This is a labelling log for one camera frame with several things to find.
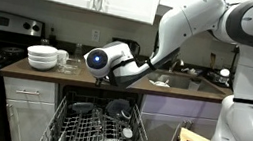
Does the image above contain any dark pot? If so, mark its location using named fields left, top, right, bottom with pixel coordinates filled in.
left=103, top=96, right=134, bottom=122

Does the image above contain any white wall outlet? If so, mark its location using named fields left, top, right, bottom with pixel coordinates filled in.
left=90, top=28, right=101, bottom=43

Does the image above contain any black dishwasher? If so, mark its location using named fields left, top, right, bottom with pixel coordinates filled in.
left=49, top=81, right=145, bottom=141

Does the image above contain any white ceramic mug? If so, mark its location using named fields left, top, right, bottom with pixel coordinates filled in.
left=55, top=48, right=71, bottom=67

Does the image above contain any grey cup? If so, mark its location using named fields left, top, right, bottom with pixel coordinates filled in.
left=187, top=78, right=202, bottom=92

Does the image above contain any dark pan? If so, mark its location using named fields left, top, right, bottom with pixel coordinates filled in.
left=204, top=65, right=233, bottom=88

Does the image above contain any white sink base cabinet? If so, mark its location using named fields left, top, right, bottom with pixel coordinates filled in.
left=135, top=91, right=224, bottom=141

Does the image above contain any dark shallow bowl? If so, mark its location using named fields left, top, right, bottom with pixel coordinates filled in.
left=68, top=99, right=96, bottom=116

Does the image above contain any clear glass jar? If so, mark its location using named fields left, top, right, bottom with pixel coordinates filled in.
left=73, top=42, right=85, bottom=61

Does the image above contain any dark bottle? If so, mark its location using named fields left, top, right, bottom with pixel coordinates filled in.
left=46, top=26, right=60, bottom=47

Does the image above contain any small drinking glass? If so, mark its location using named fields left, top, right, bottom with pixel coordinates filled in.
left=39, top=37, right=51, bottom=48

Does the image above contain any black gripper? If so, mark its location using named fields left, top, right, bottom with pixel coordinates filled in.
left=94, top=76, right=113, bottom=89

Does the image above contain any steel kitchen sink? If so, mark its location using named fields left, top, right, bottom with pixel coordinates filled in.
left=143, top=66, right=231, bottom=97

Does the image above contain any black countertop appliance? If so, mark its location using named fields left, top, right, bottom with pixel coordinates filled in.
left=109, top=36, right=142, bottom=59

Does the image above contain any wire dishwasher rack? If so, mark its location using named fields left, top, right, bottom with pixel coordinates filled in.
left=36, top=90, right=161, bottom=141

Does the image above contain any chrome faucet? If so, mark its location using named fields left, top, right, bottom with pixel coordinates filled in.
left=168, top=55, right=186, bottom=75

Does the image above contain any yellow wooden board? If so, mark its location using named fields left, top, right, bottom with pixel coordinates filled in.
left=178, top=126, right=212, bottom=141

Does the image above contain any clear glass food container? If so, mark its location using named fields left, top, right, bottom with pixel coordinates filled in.
left=55, top=55, right=84, bottom=77

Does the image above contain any white ceramic bowl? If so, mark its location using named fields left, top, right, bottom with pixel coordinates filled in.
left=26, top=57, right=58, bottom=73
left=26, top=51, right=59, bottom=66
left=26, top=43, right=59, bottom=60

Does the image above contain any white base cabinet with drawer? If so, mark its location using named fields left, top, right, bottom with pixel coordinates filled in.
left=0, top=74, right=62, bottom=141

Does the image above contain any small white lid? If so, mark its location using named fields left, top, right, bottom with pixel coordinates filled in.
left=121, top=127, right=135, bottom=140

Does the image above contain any white cloth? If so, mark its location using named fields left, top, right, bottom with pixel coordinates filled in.
left=148, top=77, right=171, bottom=89

